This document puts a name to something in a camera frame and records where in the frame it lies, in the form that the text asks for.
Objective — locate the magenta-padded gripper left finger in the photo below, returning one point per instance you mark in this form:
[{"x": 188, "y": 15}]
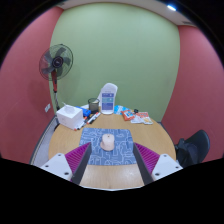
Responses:
[{"x": 56, "y": 165}]

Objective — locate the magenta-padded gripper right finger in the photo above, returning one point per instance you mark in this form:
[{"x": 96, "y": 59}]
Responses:
[{"x": 166, "y": 165}]

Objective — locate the pale pink computer mouse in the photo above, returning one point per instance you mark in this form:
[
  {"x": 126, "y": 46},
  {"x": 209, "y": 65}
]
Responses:
[{"x": 107, "y": 142}]

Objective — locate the blue patterned mouse pad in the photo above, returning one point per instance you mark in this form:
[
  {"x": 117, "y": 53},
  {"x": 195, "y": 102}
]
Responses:
[{"x": 120, "y": 146}]

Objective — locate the black backpack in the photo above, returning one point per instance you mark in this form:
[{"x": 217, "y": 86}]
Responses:
[{"x": 185, "y": 153}]

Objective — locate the black office chair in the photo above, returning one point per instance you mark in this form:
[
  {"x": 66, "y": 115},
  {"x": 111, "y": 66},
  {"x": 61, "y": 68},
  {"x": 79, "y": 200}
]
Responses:
[{"x": 201, "y": 141}]

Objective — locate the black red whiteboard marker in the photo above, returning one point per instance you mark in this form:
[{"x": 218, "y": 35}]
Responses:
[
  {"x": 81, "y": 124},
  {"x": 93, "y": 118}
]

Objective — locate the white tissue box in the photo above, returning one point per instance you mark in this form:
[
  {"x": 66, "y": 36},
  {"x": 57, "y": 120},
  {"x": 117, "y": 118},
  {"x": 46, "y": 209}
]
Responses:
[{"x": 69, "y": 116}]

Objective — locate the white orange snack packet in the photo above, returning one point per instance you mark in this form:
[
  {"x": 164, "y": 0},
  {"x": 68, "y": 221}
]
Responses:
[{"x": 142, "y": 118}]

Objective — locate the blue whiteboard eraser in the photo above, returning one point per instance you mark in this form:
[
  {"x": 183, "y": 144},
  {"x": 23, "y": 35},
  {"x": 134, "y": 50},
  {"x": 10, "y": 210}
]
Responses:
[{"x": 85, "y": 111}]

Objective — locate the red snack packet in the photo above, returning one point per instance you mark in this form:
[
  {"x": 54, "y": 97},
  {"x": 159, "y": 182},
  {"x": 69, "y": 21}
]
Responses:
[{"x": 127, "y": 115}]

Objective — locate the dark mesh pen cup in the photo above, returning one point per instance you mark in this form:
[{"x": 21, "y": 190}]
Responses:
[{"x": 93, "y": 105}]

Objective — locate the light blue packet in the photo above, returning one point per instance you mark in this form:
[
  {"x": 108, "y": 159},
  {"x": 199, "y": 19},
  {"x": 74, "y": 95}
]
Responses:
[{"x": 118, "y": 109}]

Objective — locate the black standing fan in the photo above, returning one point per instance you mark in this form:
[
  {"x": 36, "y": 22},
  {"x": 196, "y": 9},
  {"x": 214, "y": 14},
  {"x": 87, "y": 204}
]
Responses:
[{"x": 56, "y": 62}]

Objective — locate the ceiling light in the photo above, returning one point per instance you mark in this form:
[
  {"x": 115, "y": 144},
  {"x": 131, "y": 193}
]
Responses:
[{"x": 171, "y": 7}]

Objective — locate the white wall socket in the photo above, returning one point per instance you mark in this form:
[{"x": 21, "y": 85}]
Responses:
[{"x": 47, "y": 107}]

